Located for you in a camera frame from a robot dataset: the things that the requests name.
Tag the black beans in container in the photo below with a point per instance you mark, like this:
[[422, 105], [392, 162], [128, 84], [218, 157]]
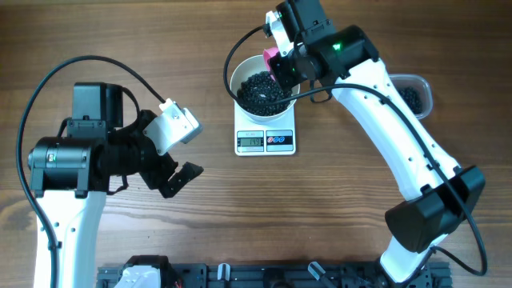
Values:
[[412, 98]]

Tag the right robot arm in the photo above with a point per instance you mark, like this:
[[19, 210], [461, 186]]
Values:
[[438, 194]]

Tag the white bowl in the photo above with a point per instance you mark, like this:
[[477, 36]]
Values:
[[247, 68]]

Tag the white digital kitchen scale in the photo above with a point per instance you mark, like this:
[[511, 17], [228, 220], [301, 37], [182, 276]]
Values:
[[264, 135]]

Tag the pink scoop blue handle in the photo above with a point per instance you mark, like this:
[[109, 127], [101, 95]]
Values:
[[271, 63]]

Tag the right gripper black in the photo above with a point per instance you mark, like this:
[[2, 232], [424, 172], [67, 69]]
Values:
[[277, 64]]

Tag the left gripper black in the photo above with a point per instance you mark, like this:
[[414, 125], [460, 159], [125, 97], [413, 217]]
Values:
[[157, 178]]

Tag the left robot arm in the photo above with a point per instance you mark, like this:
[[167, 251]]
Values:
[[71, 174]]

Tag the black aluminium base frame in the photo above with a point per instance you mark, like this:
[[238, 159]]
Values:
[[156, 271]]

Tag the clear plastic container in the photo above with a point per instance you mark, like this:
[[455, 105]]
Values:
[[421, 85]]

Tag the black beans in bowl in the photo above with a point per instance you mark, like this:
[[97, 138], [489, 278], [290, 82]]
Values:
[[260, 88]]

